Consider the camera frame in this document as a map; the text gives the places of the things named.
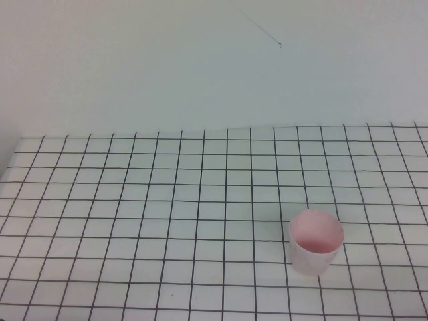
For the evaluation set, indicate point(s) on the pink plastic cup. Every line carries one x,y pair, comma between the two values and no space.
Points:
311,257

